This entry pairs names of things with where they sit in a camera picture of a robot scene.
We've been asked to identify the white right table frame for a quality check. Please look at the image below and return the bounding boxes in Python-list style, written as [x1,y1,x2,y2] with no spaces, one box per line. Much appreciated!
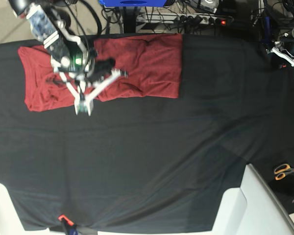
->
[212,164,294,235]

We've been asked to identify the orange blue clamp bottom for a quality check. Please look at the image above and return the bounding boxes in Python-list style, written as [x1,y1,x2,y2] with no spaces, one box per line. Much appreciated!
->
[58,214,79,235]

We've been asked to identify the white left table frame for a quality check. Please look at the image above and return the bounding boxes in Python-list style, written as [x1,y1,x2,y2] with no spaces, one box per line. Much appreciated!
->
[0,184,50,235]

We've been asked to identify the yellow-handled scissors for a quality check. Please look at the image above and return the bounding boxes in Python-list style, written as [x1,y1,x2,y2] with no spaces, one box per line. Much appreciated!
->
[273,164,294,181]

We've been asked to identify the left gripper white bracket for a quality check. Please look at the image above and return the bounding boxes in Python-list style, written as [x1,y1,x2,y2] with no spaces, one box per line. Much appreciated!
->
[266,40,294,68]

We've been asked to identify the red long-sleeve T-shirt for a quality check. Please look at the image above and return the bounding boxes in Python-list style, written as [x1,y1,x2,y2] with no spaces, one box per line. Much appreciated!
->
[18,34,182,112]

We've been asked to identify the blue plastic bin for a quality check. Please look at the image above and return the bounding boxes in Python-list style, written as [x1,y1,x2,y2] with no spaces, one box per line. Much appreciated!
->
[99,0,167,7]

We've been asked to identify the white table frame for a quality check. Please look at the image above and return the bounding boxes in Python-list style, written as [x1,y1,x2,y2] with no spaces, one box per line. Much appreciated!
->
[212,164,294,235]
[0,184,50,235]

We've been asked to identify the black table cloth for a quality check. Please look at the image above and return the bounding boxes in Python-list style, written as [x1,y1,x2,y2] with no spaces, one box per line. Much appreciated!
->
[0,35,294,234]

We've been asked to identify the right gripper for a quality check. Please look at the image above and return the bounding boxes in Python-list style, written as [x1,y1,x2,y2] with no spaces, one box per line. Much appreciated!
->
[49,57,128,116]

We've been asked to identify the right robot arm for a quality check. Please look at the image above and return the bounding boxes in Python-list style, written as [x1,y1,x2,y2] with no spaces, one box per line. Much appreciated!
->
[9,0,127,115]

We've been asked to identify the black camera stand post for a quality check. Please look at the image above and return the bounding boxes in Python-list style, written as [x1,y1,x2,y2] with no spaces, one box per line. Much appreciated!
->
[121,6,141,34]

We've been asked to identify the blue clamp at right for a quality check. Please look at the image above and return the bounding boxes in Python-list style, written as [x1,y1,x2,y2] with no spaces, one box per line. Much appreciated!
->
[261,17,270,44]

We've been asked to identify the white power strip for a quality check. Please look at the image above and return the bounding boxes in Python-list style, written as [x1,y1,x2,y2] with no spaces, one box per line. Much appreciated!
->
[136,13,234,26]

